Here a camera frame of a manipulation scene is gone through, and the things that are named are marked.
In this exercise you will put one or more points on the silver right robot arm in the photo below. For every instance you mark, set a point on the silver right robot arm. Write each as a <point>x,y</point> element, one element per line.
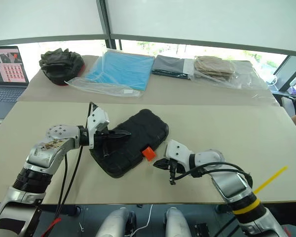
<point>230,181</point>

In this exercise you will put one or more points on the stack of beige cloths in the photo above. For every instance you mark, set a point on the stack of beige cloths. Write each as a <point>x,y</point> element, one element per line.
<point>213,66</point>

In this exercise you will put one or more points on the person black trouser leg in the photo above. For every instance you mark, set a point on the person black trouser leg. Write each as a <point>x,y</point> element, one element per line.
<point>288,213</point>

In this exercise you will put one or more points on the black plastic tool case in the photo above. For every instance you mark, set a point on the black plastic tool case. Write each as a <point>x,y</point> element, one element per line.
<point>135,140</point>

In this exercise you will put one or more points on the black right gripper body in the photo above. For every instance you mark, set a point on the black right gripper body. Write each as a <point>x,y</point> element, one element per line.
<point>176,167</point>

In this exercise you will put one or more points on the folded blue cloth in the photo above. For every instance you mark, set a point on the folded blue cloth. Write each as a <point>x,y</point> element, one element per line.
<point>128,69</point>

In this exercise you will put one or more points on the dark monitor panel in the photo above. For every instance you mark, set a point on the dark monitor panel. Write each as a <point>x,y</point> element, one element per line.
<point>292,70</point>

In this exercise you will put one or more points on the open grey laptop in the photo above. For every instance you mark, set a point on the open grey laptop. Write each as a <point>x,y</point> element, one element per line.
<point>6,66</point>

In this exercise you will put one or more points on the blue cloth in plastic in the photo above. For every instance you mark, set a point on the blue cloth in plastic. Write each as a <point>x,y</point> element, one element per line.
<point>101,87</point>

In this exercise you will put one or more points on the black table base bar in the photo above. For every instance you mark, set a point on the black table base bar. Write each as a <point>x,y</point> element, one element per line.
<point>71,209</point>

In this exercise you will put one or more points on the dark window frame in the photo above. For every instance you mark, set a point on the dark window frame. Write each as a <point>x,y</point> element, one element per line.
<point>104,19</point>

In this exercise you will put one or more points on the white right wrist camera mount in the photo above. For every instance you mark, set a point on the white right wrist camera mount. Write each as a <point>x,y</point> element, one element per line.
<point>178,151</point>

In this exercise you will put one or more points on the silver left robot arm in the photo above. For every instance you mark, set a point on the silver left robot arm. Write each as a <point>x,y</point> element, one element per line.
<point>49,150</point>

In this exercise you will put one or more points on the beige folded cloth in plastic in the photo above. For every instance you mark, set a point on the beige folded cloth in plastic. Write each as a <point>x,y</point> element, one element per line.
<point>251,74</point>

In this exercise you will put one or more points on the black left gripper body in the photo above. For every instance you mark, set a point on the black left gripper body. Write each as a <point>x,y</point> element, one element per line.
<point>102,140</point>

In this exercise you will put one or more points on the white chair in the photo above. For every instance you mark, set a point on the white chair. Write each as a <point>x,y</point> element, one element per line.
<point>287,106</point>

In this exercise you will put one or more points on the folded dark grey cloth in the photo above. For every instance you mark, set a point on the folded dark grey cloth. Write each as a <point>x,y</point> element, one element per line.
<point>169,65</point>

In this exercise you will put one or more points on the yellow zip tie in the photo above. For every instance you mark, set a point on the yellow zip tie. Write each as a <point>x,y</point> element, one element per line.
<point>271,177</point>

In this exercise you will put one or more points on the silver rounded robot leg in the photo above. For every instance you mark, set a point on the silver rounded robot leg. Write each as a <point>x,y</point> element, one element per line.
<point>176,222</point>
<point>116,222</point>

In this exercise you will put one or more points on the crumpled black bag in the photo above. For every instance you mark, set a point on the crumpled black bag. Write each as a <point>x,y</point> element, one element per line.
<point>60,67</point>

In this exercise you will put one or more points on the red zip tie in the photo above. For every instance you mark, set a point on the red zip tie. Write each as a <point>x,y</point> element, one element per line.
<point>53,223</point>

